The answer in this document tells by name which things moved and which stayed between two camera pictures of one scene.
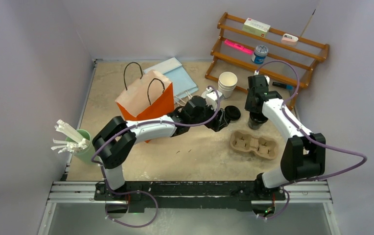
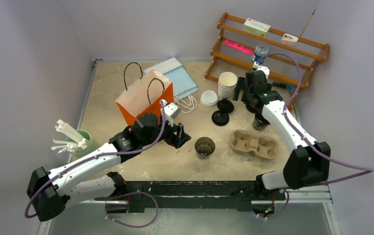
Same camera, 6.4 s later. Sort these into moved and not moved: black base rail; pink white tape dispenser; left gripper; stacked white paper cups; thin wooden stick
Moved: left gripper
Not moved: stacked white paper cups; black base rail; thin wooden stick; pink white tape dispenser
